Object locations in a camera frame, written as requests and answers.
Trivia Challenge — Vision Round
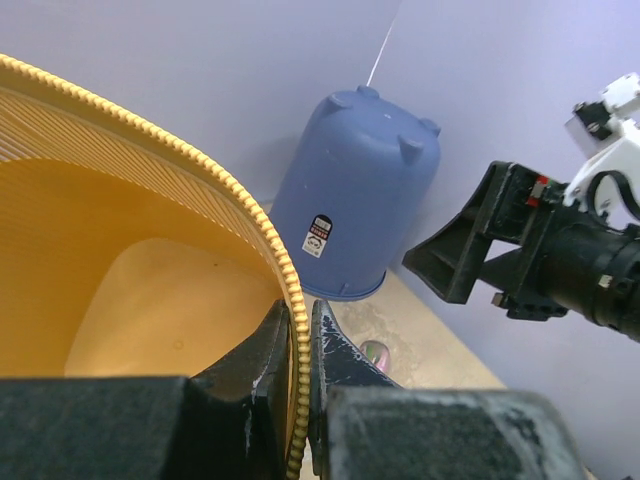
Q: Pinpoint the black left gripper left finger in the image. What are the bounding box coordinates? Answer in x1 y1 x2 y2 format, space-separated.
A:
1 301 289 479

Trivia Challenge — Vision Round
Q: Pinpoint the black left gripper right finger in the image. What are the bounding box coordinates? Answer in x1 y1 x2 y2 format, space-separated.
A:
308 300 585 479

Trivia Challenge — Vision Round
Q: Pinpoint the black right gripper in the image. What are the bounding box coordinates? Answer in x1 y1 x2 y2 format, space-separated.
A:
402 162 625 320

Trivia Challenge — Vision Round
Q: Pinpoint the blue plastic bucket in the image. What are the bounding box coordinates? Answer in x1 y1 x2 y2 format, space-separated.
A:
269 86 441 301

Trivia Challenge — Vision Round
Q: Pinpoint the yellow slatted waste basket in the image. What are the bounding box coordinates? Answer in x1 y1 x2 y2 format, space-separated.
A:
1 56 311 479

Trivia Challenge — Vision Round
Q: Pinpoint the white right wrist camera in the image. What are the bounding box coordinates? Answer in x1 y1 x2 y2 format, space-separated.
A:
563 72 639 211

